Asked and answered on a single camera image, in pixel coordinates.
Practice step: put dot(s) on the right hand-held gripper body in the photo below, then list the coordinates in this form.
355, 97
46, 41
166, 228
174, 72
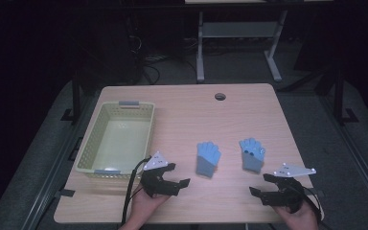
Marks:
284, 195

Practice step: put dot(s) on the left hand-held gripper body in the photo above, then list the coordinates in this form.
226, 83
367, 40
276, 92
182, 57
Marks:
155, 183

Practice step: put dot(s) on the blue glove with dark dots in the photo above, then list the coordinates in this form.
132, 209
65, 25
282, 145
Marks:
251, 155

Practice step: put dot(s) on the plain blue glove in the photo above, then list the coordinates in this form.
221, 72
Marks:
208, 158

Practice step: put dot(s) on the pale yellow plastic basket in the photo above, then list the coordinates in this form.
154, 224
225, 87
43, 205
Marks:
121, 143

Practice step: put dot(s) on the person's left hand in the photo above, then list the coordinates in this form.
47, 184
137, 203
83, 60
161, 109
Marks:
147, 204

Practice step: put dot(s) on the person's right hand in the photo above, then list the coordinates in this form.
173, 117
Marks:
298, 218

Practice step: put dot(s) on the black table edge clip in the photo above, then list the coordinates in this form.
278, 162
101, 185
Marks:
316, 192
65, 193

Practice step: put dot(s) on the black metal stand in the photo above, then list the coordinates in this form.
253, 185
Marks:
338, 96
75, 96

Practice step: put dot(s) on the aluminium rail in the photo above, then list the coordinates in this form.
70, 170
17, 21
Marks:
357, 159
54, 172

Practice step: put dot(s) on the white metal table frame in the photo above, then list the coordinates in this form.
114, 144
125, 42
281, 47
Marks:
236, 29

